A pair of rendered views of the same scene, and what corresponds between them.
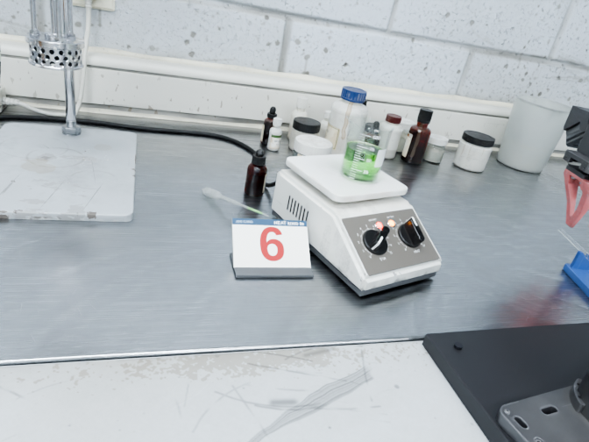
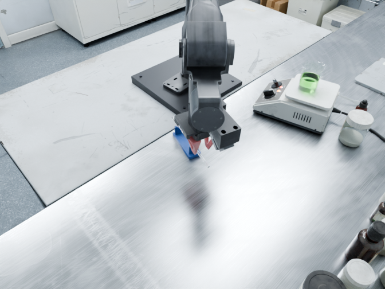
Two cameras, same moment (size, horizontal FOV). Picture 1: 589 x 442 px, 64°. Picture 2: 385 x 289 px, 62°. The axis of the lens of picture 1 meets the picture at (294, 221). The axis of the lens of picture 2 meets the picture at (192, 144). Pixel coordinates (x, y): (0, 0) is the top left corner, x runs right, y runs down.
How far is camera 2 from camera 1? 1.29 m
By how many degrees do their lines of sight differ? 105
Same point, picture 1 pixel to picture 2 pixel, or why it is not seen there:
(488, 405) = not seen: hidden behind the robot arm
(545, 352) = not seen: hidden behind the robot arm
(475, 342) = (228, 84)
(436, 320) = (242, 94)
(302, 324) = (272, 75)
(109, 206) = (364, 78)
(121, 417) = (281, 49)
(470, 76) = not seen: outside the picture
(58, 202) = (373, 71)
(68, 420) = (286, 46)
